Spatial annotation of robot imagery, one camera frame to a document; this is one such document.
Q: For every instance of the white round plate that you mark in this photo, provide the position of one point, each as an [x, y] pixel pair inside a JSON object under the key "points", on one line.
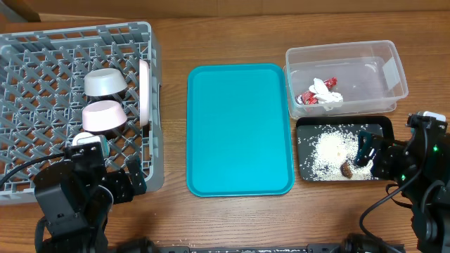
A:
{"points": [[144, 93]]}

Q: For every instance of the pink bowl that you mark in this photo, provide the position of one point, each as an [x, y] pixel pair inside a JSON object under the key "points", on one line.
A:
{"points": [[103, 116]]}

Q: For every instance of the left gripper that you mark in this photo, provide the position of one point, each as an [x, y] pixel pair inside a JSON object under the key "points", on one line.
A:
{"points": [[119, 178]]}

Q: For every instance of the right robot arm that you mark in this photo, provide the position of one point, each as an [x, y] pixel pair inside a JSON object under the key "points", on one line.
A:
{"points": [[419, 168]]}

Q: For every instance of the clear plastic bin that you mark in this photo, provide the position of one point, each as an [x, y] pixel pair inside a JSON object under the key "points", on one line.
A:
{"points": [[369, 75]]}

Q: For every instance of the white paper cup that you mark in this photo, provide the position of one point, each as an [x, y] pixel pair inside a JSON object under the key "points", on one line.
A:
{"points": [[79, 136]]}

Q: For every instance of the red snack wrapper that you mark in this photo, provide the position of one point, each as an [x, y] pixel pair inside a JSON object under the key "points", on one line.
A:
{"points": [[307, 97]]}

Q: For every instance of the black plastic tray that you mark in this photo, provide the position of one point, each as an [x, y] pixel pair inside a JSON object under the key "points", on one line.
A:
{"points": [[306, 140]]}

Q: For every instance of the white tissue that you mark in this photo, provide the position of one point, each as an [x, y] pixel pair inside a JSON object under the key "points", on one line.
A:
{"points": [[324, 96]]}

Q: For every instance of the grey bowl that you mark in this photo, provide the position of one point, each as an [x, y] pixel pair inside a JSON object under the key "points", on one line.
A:
{"points": [[104, 82]]}

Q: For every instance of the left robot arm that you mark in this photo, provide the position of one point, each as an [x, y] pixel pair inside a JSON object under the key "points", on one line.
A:
{"points": [[76, 196]]}

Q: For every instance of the white rice grains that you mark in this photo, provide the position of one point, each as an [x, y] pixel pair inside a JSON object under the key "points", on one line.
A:
{"points": [[330, 151]]}

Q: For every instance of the brown food scrap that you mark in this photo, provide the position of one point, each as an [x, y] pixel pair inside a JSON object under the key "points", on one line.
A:
{"points": [[345, 170]]}

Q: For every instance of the grey dishwasher rack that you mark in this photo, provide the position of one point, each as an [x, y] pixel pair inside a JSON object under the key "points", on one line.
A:
{"points": [[42, 98]]}

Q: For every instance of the teal plastic tray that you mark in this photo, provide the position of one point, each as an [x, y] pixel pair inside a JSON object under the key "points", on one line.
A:
{"points": [[238, 137]]}

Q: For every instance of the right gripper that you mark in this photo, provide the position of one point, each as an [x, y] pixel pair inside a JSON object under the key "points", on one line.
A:
{"points": [[388, 154]]}

